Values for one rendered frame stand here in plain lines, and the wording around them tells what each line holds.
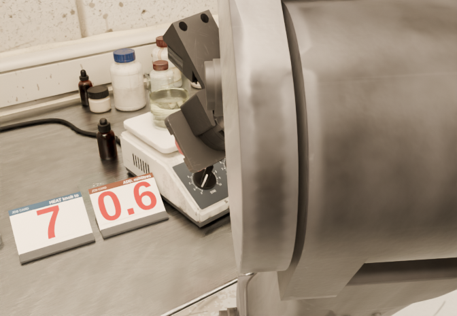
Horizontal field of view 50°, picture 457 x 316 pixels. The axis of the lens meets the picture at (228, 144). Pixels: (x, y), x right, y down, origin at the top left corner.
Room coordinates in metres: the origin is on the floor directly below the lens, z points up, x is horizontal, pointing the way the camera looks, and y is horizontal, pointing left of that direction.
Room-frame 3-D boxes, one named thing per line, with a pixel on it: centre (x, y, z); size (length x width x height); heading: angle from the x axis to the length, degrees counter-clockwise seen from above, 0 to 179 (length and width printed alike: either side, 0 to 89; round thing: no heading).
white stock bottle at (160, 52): (1.02, 0.13, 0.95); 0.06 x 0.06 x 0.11
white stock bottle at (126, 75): (0.92, 0.20, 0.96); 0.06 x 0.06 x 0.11
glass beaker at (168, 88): (0.65, 0.08, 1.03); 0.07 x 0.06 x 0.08; 128
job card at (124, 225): (0.54, 0.14, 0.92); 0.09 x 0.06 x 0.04; 116
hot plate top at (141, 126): (0.65, 0.08, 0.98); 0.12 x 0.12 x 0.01; 39
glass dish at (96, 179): (0.59, 0.19, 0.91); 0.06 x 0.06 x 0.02
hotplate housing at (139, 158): (0.63, 0.06, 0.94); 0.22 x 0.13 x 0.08; 39
